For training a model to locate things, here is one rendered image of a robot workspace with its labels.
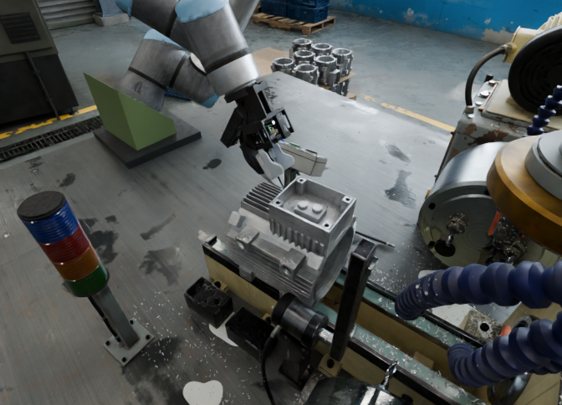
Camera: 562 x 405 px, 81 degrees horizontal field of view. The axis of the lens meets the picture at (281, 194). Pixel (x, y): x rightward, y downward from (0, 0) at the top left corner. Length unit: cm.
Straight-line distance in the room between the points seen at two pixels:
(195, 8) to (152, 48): 79
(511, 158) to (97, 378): 82
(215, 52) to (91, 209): 77
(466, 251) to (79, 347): 86
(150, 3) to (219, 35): 18
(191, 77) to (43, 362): 98
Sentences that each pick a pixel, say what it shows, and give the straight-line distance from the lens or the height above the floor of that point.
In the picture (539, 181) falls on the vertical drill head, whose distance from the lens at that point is 39.
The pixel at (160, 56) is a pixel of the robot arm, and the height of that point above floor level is 112.
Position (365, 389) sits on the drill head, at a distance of 42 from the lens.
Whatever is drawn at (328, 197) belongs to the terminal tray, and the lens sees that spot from 63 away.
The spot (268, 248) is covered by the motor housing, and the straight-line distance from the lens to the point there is 61.
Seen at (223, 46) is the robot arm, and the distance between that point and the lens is 61.
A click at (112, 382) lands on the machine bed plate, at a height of 80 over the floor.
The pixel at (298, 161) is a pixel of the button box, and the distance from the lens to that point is 82.
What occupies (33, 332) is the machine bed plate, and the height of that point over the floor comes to 80.
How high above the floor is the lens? 153
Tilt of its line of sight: 41 degrees down
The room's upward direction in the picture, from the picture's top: straight up
